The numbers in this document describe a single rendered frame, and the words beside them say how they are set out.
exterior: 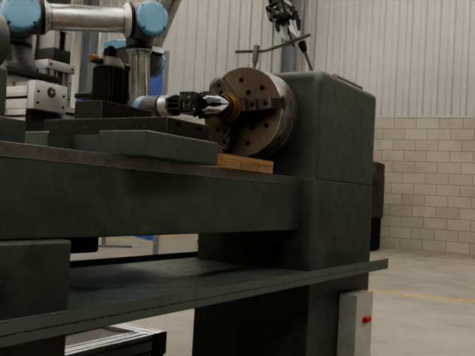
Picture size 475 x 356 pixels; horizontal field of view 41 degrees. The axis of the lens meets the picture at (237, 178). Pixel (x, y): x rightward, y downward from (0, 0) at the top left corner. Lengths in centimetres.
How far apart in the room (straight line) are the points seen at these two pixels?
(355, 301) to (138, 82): 114
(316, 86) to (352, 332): 93
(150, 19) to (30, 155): 104
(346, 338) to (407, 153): 975
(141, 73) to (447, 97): 1015
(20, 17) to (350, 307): 154
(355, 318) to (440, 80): 1002
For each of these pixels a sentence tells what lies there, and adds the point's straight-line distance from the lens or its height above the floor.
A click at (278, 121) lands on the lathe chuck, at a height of 104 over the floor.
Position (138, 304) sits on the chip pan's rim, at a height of 55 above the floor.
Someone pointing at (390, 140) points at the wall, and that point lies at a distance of 1222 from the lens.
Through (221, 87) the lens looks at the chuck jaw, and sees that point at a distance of 223.
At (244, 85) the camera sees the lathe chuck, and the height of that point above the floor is 117.
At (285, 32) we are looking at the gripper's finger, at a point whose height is 135.
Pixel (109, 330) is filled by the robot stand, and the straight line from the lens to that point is 277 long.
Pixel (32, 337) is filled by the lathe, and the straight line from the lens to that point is 118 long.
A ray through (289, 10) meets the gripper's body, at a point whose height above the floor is 142.
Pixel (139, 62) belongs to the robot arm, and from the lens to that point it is 236.
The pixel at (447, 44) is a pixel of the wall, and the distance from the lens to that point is 1243.
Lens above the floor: 78
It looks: 2 degrees up
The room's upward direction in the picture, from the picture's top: 3 degrees clockwise
